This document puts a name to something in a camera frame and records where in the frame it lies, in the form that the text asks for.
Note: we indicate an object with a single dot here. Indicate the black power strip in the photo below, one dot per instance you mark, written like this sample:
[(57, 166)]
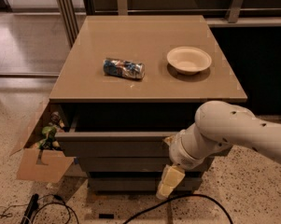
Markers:
[(30, 209)]

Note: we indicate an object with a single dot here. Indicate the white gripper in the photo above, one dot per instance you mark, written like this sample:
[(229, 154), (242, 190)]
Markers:
[(179, 154)]

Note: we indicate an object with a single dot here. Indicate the metal railing frame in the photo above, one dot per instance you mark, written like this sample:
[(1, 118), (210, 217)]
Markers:
[(220, 12)]

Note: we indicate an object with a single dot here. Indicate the crushed blue soda can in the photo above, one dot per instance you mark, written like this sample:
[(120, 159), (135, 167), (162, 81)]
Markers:
[(122, 68)]

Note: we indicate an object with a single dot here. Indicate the grey bottom drawer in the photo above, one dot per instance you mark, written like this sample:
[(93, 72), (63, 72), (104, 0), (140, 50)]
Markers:
[(137, 184)]

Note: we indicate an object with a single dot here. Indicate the grey top drawer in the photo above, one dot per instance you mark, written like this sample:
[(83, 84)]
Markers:
[(114, 144)]

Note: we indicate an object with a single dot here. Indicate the white paper bowl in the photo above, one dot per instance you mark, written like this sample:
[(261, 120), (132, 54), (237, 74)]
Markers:
[(189, 60)]

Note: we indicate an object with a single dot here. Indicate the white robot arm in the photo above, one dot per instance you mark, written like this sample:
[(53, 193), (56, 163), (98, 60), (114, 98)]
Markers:
[(217, 126)]

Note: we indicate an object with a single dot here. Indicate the grey drawer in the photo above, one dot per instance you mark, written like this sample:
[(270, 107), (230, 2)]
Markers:
[(137, 184), (127, 164), (114, 144)]

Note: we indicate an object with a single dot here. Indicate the open cardboard box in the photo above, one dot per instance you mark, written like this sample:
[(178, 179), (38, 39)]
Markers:
[(39, 165)]

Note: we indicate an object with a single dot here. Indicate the green bag in box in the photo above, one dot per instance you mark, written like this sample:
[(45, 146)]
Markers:
[(49, 141)]

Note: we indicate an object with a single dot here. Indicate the grey drawer cabinet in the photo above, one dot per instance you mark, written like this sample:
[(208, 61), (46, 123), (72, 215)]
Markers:
[(162, 101)]

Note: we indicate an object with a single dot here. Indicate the grey middle drawer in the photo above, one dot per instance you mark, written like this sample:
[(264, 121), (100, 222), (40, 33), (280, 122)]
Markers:
[(127, 164)]

